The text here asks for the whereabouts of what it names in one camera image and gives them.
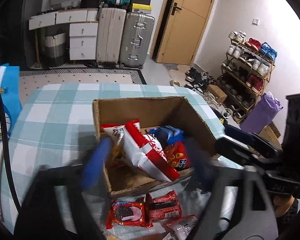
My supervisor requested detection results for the person's right hand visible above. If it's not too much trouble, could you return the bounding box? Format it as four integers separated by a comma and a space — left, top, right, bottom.
273, 196, 295, 218

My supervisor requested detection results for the white drawer desk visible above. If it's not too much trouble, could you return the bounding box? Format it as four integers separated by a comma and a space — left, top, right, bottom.
28, 9, 98, 69

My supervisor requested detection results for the wooden door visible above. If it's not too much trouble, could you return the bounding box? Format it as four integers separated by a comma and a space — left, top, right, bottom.
150, 0, 215, 66

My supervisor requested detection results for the patterned floor rug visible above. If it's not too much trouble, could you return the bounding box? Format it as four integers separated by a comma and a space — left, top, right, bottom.
19, 68, 146, 104

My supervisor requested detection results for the red white snack bag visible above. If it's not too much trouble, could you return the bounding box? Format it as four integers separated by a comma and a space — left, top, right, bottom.
123, 121, 179, 182

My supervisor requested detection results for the red triangular chip bag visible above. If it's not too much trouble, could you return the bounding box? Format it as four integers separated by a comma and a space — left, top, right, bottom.
164, 141, 191, 171

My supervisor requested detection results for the small cardboard box on floor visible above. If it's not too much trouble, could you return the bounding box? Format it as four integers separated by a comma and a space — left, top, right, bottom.
206, 85, 227, 104

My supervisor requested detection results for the red Oreo packet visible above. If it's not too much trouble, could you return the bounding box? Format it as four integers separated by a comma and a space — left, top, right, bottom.
106, 199, 153, 229

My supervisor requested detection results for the red cookie packet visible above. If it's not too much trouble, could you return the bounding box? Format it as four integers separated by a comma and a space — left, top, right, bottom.
145, 191, 182, 222

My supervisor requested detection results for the black cable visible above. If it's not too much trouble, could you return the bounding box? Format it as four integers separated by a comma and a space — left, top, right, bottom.
0, 77, 22, 210

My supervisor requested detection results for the beige suitcase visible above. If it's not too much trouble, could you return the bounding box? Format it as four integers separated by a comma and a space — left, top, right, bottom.
96, 8, 127, 64

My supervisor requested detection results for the wooden shoe rack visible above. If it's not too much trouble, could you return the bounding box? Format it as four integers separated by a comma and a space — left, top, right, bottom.
216, 31, 277, 124

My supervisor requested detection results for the checkered teal tablecloth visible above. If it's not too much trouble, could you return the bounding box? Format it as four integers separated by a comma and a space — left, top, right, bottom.
1, 82, 243, 240

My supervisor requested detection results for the blue snack packet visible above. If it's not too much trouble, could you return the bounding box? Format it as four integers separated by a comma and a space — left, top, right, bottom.
149, 125, 185, 146

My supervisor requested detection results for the silver suitcase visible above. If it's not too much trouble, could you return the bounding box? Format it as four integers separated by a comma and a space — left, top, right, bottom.
119, 12, 155, 69

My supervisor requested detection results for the blue Doraemon gift bag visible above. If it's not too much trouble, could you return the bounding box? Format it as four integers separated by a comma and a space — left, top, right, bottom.
0, 64, 22, 140

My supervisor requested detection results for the woven laundry basket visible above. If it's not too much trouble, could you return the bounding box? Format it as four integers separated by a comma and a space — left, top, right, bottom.
42, 28, 66, 68

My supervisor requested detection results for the purple paper bag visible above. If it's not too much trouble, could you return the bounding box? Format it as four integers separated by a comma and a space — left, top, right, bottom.
239, 92, 283, 134

